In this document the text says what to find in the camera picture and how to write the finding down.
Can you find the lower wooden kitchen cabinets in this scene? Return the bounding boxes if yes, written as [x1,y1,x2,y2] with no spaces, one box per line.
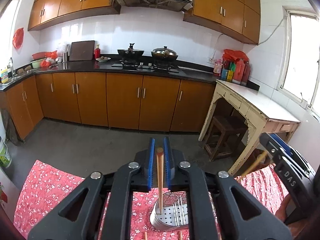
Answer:
[1,72,215,139]

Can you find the wooden kitchen cabinets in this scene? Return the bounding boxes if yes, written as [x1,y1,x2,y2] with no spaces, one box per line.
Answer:
[1,72,215,139]
[28,0,260,44]

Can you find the upper wooden kitchen cabinets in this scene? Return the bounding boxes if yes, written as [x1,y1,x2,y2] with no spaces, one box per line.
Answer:
[28,0,260,44]

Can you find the red floral tablecloth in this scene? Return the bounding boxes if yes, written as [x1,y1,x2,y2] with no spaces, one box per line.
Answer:
[13,160,288,239]

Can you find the cream old wooden table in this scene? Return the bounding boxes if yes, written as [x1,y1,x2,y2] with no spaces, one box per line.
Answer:
[199,80,300,175]

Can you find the wooden stool under table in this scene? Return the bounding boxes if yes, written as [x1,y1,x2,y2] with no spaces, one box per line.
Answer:
[203,115,248,161]

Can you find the white bucket on floor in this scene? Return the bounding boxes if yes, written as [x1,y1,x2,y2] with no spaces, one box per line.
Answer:
[0,138,11,168]

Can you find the red oil jug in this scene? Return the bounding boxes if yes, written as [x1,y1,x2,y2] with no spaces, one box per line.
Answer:
[232,59,245,85]

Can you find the yellow dish soap bottle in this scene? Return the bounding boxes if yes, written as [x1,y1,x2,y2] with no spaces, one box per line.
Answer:
[1,68,9,83]

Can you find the red basin on counter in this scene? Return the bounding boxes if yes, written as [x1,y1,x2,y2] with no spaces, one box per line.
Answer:
[32,51,46,60]

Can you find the brown cutting board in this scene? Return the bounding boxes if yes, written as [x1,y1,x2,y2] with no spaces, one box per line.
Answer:
[69,40,95,61]

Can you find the red bottle on counter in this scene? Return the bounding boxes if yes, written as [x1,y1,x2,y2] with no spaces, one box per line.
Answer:
[94,44,100,59]

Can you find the gas stove top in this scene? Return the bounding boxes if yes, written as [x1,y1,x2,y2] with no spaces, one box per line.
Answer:
[111,62,180,74]

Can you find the lidded dark wok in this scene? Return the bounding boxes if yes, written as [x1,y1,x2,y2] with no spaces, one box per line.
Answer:
[151,46,178,62]

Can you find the wire metal utensil holder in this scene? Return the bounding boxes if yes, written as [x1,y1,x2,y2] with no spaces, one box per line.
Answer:
[149,191,216,232]

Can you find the black wok with handle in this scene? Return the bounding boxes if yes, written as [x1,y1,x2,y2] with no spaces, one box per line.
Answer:
[117,43,144,61]

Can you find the red plastic bag on wall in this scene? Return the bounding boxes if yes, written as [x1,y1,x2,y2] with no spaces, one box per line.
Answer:
[12,28,24,50]

